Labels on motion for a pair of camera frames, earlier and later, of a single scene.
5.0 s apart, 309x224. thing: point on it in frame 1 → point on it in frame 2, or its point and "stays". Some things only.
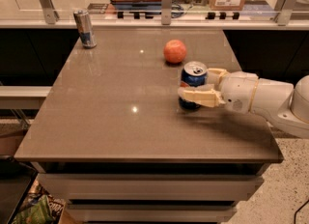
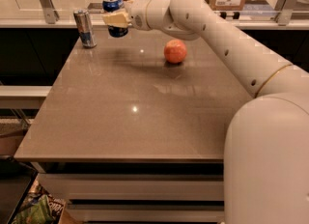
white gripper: (238, 90) → (136, 13)
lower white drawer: (149, 212) stays
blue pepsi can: (194, 73) → (112, 3)
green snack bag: (40, 208) stays
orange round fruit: (175, 51) stays
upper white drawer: (149, 186) stays
